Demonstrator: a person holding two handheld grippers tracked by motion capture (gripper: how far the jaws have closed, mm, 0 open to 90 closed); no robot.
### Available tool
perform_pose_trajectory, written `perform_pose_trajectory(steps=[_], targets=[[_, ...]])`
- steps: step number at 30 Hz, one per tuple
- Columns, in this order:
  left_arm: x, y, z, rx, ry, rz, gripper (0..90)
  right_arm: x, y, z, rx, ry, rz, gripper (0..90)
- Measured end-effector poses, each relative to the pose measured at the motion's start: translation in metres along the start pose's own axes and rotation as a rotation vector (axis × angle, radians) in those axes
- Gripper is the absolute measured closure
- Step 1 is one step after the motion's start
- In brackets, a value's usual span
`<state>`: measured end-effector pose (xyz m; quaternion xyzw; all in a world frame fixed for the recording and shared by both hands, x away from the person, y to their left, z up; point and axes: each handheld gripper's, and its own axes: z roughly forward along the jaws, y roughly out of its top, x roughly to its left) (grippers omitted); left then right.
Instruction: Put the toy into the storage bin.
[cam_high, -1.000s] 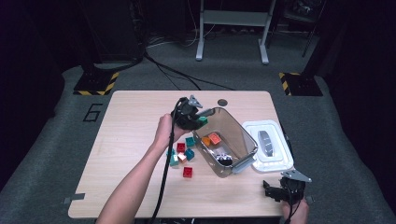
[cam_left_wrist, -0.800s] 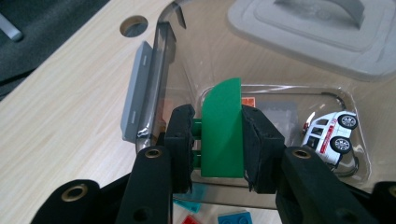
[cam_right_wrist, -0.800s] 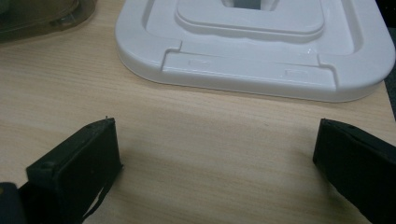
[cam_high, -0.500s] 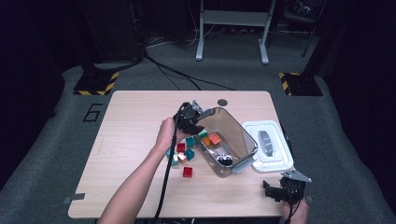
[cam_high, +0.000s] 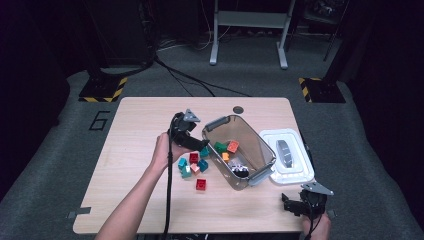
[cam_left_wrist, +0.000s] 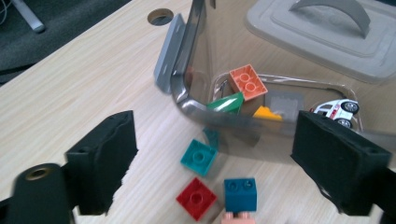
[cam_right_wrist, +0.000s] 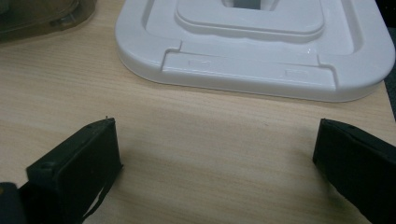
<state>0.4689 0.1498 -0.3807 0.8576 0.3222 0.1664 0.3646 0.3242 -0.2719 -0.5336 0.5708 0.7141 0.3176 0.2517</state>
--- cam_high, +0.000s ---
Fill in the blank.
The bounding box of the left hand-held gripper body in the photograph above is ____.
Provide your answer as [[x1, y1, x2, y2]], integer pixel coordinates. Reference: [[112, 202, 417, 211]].
[[169, 108, 202, 148]]

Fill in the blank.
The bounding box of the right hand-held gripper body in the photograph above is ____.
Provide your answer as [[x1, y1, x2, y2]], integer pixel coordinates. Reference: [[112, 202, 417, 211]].
[[294, 180, 335, 220]]

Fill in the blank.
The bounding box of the green building block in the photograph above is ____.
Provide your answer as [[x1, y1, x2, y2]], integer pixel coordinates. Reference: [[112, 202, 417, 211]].
[[213, 141, 228, 155]]

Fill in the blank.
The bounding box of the black and white toy piece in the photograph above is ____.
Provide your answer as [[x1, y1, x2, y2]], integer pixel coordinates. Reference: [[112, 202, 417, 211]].
[[229, 159, 250, 179]]

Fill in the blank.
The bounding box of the clear brown storage box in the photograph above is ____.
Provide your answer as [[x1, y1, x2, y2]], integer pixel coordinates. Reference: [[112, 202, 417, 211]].
[[201, 113, 278, 192]]

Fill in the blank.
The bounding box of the person's right hand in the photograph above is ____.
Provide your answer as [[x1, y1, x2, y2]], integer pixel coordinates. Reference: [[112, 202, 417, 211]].
[[301, 212, 333, 240]]

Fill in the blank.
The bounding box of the person's left hand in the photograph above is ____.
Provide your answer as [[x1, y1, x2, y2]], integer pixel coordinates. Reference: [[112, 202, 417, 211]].
[[149, 132, 194, 173]]

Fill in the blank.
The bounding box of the white box lid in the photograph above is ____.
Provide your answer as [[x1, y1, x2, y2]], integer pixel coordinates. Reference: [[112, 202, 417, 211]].
[[259, 128, 316, 186]]

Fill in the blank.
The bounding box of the black stand base striped edge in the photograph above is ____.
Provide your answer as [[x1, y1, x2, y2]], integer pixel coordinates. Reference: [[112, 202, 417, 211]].
[[298, 76, 347, 104], [78, 75, 129, 103]]

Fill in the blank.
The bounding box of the black equipment cabinet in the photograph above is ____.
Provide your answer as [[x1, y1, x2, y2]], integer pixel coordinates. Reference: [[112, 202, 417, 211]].
[[83, 0, 154, 68]]

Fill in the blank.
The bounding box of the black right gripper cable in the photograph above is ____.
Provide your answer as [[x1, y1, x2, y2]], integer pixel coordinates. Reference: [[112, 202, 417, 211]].
[[304, 196, 325, 240]]

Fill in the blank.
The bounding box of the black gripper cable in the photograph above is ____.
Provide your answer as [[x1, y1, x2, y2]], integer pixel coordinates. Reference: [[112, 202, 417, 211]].
[[304, 196, 325, 240], [162, 112, 185, 240]]

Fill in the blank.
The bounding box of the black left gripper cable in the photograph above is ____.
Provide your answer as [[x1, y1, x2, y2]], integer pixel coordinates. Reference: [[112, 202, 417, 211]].
[[162, 112, 185, 240]]

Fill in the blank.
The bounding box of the black floor cable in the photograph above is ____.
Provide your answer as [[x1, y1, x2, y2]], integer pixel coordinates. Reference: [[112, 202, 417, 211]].
[[153, 56, 252, 98]]

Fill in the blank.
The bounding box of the white metal desk frame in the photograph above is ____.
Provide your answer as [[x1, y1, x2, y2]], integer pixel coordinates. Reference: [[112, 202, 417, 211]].
[[209, 0, 297, 70]]

